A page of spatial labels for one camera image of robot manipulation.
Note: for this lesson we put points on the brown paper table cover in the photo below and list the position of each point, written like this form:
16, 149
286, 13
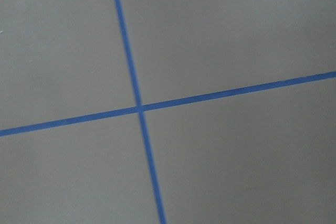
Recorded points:
167, 111

